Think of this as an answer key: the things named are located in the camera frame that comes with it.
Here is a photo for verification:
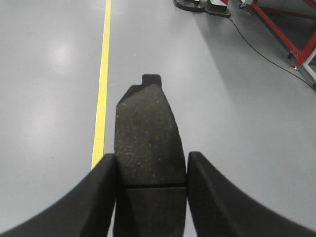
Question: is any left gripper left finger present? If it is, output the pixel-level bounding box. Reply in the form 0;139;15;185
1;154;116;237

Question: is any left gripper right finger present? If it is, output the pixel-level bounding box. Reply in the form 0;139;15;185
188;152;316;237

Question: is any grey brake pad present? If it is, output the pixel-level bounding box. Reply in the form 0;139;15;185
113;74;187;237

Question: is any far red-white traffic cone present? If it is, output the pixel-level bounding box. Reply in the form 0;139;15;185
204;0;231;18

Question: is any red-white traffic cone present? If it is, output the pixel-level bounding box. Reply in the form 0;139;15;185
173;0;204;12
204;0;231;18

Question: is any near red-white traffic cone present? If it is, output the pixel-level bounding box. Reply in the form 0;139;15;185
173;0;204;12

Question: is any white machine side frame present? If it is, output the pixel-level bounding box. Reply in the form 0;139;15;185
302;50;316;90

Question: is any red metal frame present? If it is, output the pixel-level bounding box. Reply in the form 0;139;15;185
239;0;316;67

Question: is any black floor cable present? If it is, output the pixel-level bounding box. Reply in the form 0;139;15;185
228;17;316;94

